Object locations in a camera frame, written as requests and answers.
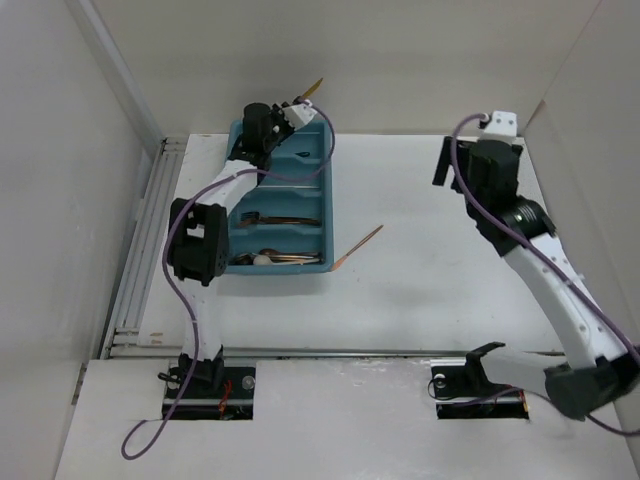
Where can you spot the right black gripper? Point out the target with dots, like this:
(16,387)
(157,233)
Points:
(462,157)

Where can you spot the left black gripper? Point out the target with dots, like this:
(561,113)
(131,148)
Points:
(276,112)

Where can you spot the copper fork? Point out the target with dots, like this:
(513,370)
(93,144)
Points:
(270,224)
(250,218)

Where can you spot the dark wooden spoon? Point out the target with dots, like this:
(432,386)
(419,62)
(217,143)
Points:
(276,253)

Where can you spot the white plastic spoon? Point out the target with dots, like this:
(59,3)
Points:
(263,260)

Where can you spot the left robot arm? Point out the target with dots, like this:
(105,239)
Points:
(197,246)

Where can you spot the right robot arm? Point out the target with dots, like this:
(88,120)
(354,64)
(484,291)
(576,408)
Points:
(596,367)

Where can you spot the blue plastic cutlery tray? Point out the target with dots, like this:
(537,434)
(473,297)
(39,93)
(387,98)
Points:
(288,169)

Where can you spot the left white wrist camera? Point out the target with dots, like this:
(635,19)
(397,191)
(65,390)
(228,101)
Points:
(299,115)

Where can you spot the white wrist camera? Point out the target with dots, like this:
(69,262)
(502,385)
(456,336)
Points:
(499,126)
(299,115)

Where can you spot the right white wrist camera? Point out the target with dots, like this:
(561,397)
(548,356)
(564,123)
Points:
(499,126)

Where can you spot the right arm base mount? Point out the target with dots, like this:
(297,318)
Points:
(459,394)

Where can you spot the aluminium frame rail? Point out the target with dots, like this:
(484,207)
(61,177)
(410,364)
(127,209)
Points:
(132,288)

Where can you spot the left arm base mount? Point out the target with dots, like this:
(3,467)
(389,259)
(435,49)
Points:
(230,397)

